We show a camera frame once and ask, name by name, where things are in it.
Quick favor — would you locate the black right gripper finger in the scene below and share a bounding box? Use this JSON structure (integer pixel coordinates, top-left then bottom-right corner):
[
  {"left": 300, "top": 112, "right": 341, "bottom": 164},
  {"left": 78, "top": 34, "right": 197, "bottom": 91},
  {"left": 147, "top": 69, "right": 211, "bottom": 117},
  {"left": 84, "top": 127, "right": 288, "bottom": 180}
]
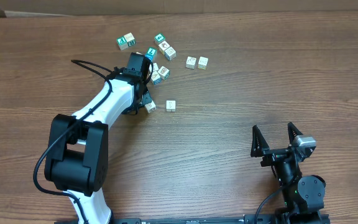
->
[
  {"left": 250, "top": 125, "right": 270, "bottom": 157},
  {"left": 287, "top": 122, "right": 303, "bottom": 146}
]

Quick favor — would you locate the wooden A airplane block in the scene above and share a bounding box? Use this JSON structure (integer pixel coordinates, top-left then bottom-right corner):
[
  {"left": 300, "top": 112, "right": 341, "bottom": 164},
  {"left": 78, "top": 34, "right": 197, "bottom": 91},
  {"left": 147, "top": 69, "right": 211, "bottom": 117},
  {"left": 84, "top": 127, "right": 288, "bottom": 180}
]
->
[{"left": 144, "top": 101, "right": 157, "bottom": 113}]

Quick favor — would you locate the red-edged wooden letter block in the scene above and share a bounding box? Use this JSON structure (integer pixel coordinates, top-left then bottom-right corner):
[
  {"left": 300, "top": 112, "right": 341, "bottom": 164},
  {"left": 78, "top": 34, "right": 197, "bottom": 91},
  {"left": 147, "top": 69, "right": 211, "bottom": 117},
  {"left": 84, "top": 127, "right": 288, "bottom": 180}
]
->
[{"left": 166, "top": 100, "right": 176, "bottom": 112}]

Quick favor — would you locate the wooden E letter block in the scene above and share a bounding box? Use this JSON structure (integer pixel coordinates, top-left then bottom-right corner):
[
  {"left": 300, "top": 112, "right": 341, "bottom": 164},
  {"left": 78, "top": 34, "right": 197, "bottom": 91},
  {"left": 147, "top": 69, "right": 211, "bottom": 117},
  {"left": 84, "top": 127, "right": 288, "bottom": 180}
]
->
[{"left": 185, "top": 56, "right": 197, "bottom": 69}]

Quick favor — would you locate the yellow-edged wooden block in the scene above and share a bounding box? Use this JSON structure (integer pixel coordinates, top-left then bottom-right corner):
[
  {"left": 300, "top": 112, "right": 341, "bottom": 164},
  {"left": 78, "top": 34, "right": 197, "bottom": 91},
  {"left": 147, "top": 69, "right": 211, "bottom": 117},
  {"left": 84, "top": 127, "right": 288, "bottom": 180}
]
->
[{"left": 198, "top": 56, "right": 209, "bottom": 70}]

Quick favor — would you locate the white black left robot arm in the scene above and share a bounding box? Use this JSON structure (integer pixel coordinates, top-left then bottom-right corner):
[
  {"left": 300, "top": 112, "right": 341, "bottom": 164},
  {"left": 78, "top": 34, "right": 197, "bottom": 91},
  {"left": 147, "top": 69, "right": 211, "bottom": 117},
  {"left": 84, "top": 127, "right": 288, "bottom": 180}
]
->
[{"left": 33, "top": 53, "right": 153, "bottom": 223}]

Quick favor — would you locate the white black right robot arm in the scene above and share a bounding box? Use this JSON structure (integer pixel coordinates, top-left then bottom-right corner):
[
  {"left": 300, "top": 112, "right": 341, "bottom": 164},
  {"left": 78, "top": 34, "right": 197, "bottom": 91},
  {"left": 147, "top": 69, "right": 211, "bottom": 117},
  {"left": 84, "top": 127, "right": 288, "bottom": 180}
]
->
[{"left": 250, "top": 122, "right": 330, "bottom": 223}]

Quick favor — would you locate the blue H wooden block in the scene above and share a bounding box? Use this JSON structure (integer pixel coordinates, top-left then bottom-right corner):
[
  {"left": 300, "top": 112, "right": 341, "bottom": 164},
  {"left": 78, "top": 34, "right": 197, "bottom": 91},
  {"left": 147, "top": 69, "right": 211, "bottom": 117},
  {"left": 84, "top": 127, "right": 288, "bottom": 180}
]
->
[{"left": 145, "top": 54, "right": 154, "bottom": 62}]

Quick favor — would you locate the white question mark block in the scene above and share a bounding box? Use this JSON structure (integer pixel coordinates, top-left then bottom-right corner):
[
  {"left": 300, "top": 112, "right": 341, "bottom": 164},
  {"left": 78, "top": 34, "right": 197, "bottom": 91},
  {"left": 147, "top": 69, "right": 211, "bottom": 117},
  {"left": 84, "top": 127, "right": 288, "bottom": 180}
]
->
[{"left": 150, "top": 63, "right": 159, "bottom": 72}]

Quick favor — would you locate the blue D wooden block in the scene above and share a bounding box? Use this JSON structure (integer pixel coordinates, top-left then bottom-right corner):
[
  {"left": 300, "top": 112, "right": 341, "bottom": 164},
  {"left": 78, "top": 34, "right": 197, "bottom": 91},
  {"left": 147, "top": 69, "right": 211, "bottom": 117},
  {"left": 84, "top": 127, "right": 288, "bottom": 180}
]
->
[{"left": 150, "top": 72, "right": 162, "bottom": 85}]

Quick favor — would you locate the green L wooden block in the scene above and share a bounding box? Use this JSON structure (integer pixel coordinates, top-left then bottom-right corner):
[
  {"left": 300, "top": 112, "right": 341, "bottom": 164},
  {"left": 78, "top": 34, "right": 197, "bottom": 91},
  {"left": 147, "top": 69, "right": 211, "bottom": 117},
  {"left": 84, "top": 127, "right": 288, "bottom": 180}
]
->
[{"left": 146, "top": 47, "right": 158, "bottom": 61}]

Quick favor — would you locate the hammer picture wooden block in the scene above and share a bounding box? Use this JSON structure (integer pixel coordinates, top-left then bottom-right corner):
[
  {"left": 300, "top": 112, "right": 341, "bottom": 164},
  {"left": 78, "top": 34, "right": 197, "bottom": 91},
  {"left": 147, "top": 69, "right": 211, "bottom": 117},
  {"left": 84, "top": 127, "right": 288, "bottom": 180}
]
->
[{"left": 158, "top": 66, "right": 170, "bottom": 80}]

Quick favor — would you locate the green R wooden block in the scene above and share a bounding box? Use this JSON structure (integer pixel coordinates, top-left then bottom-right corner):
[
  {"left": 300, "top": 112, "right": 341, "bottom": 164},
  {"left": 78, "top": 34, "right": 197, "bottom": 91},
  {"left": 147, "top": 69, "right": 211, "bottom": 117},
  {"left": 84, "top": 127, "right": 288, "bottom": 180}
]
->
[{"left": 124, "top": 32, "right": 136, "bottom": 47}]

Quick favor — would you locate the green picture wooden block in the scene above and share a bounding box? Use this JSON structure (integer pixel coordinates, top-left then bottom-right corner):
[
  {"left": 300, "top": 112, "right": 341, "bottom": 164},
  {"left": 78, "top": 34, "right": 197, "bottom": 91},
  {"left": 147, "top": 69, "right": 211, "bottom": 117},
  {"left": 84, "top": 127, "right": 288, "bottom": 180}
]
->
[{"left": 116, "top": 36, "right": 129, "bottom": 50}]

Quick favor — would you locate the red picture wooden block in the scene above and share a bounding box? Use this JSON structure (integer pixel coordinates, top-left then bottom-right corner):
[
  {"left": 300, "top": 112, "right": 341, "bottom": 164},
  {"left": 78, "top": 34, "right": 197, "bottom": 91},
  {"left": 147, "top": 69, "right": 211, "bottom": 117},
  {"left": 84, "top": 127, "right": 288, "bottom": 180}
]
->
[{"left": 158, "top": 40, "right": 170, "bottom": 54}]

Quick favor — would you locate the green B wooden block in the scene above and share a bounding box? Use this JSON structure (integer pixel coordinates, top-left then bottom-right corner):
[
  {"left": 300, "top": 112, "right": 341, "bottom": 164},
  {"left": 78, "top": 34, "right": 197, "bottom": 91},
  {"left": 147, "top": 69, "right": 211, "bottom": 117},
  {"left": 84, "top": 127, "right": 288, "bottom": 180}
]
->
[{"left": 165, "top": 47, "right": 177, "bottom": 61}]

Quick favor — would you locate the green 4 wooden block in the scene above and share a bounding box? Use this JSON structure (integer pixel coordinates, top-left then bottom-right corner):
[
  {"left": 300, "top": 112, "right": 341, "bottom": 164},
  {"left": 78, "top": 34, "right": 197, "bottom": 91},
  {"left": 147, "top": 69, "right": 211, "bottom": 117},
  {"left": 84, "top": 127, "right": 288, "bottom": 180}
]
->
[{"left": 154, "top": 33, "right": 165, "bottom": 45}]

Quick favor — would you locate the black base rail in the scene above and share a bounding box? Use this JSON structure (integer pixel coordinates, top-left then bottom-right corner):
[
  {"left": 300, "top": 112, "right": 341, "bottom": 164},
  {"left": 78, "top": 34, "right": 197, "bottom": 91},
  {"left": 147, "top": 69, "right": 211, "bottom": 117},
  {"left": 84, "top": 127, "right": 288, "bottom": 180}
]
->
[{"left": 55, "top": 215, "right": 331, "bottom": 224}]

